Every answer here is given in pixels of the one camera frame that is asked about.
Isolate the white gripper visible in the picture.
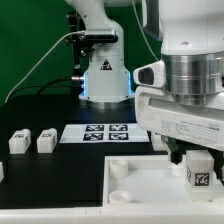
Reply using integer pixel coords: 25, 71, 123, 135
135, 86, 224, 184

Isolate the white square table top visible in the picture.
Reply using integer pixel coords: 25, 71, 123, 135
102, 154, 224, 206

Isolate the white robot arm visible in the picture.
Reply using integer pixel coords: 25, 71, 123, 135
134, 0, 224, 163

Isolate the white obstacle fence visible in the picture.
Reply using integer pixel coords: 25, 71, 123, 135
0, 157, 224, 224

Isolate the white marker sheet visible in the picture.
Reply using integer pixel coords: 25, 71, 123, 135
60, 123, 149, 143

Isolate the white part left edge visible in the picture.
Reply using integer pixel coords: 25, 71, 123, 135
0, 162, 4, 183

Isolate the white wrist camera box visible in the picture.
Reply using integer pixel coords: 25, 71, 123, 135
133, 60, 166, 88

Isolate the white cable right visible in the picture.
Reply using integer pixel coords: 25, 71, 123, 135
131, 0, 160, 63

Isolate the white cable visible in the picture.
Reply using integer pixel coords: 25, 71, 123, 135
131, 0, 160, 63
4, 30, 87, 104

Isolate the black camera stand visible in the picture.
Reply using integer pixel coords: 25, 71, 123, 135
65, 11, 94, 87

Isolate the black cable left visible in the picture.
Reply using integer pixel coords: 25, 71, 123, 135
5, 78, 83, 103

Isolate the white cable left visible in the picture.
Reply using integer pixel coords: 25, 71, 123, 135
4, 30, 87, 104

